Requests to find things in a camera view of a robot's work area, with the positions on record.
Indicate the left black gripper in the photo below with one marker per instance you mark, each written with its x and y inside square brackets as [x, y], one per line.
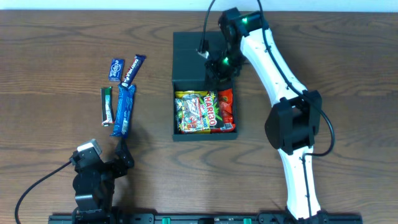
[125, 157]

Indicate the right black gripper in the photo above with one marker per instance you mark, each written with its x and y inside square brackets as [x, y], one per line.
[217, 72]

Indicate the red Hacks candy bag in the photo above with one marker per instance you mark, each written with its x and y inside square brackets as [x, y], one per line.
[226, 105]

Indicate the blue Oreo cookie pack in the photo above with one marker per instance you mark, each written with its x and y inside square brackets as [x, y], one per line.
[124, 110]

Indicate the Haribo gummy bag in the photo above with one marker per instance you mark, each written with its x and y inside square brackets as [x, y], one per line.
[211, 112]

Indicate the yellow Hacks candy bag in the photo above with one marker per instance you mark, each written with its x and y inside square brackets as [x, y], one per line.
[189, 113]

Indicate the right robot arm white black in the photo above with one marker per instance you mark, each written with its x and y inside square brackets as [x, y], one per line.
[294, 119]

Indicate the blue Eclipse mint pack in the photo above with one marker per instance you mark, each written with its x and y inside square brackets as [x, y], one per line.
[116, 70]

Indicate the green chocolate bar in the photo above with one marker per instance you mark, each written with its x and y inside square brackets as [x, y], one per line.
[106, 106]

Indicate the black open gift box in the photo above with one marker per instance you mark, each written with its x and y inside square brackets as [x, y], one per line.
[189, 73]

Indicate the purple Dairy Milk bar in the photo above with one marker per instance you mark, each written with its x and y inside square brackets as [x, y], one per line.
[133, 70]

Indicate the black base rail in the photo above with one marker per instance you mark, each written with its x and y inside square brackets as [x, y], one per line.
[262, 218]

